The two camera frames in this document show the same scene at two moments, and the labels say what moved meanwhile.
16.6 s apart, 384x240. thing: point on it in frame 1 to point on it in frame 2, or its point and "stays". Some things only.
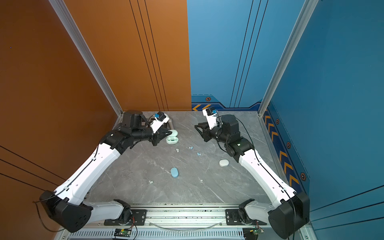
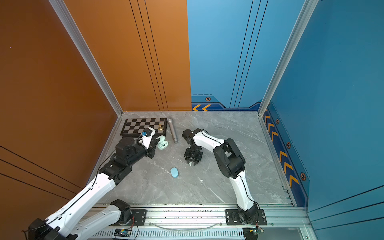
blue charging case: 174,172 stays
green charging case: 172,138 to 162,144
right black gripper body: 209,134 to 193,154
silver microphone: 171,124 stays
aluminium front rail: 170,217 stays
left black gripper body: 157,136 to 151,149
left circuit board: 125,232 stays
